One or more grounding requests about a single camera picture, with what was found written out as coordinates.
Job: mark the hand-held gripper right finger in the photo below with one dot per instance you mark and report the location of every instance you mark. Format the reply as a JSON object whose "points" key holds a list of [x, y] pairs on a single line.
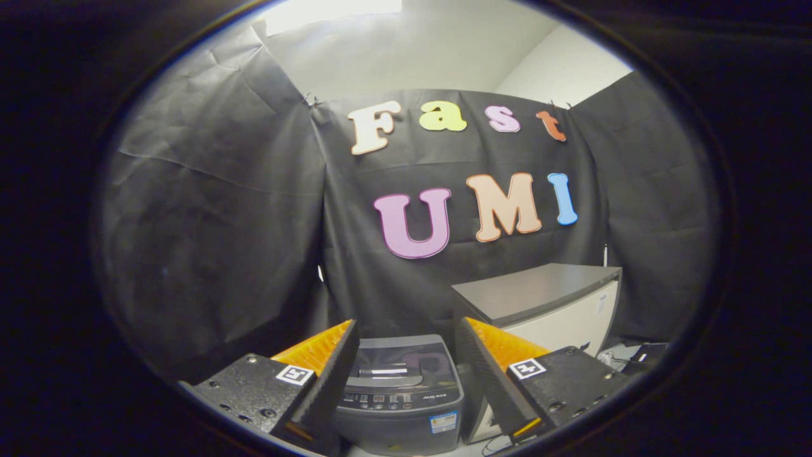
{"points": [[488, 381]]}

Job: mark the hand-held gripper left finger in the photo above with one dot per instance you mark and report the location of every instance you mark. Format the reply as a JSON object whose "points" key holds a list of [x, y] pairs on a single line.
{"points": [[330, 387]]}

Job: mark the grey washing machine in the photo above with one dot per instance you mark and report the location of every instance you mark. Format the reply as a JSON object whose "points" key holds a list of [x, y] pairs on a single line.
{"points": [[399, 425]]}

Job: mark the white cabinet with grey top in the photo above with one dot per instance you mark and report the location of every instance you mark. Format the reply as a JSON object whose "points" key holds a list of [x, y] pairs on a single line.
{"points": [[539, 292]]}

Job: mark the black box device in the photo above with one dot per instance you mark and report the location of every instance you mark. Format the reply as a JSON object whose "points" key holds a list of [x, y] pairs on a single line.
{"points": [[650, 357]]}

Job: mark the black backdrop cloth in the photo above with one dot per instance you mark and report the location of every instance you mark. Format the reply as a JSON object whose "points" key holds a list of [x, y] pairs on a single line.
{"points": [[222, 222]]}

